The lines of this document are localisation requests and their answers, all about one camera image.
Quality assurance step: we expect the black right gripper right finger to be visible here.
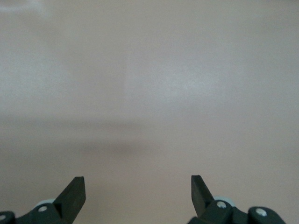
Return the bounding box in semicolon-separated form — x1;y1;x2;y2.
188;175;249;224

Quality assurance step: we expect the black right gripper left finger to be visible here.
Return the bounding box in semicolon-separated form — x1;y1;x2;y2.
15;176;86;224

